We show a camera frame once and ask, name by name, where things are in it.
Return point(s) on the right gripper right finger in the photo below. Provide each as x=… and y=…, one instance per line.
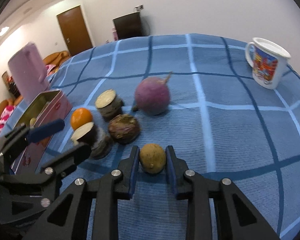
x=236, y=216

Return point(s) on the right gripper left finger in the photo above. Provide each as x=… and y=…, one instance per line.
x=68, y=216

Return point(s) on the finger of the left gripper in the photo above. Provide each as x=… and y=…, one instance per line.
x=63, y=163
x=14, y=142

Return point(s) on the cut eggplant piece front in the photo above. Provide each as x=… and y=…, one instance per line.
x=95, y=137

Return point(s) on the cut eggplant piece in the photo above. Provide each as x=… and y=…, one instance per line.
x=109, y=105
x=95, y=137

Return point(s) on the orange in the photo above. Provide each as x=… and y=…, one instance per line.
x=80, y=117

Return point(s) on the dark passion fruit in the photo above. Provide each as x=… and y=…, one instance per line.
x=124, y=128

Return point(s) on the cut eggplant piece back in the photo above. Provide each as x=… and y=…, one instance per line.
x=109, y=105

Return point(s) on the brown kiwi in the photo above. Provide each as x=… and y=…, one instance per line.
x=152, y=158

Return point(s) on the purple round radish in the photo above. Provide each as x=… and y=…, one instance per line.
x=152, y=95

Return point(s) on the pink tin box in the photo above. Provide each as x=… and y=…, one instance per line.
x=46, y=107

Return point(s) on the pink kettle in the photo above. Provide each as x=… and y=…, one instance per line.
x=29, y=72

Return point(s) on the orange sofa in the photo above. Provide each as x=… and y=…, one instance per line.
x=52, y=62

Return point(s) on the brown wooden door far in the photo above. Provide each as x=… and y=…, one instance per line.
x=74, y=30

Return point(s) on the blue checked tablecloth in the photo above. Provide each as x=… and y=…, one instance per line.
x=220, y=120

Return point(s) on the black television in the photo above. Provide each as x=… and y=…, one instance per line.
x=128, y=26

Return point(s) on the white printed mug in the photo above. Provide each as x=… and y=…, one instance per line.
x=268, y=61

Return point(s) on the wall socket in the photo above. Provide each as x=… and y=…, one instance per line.
x=138, y=8

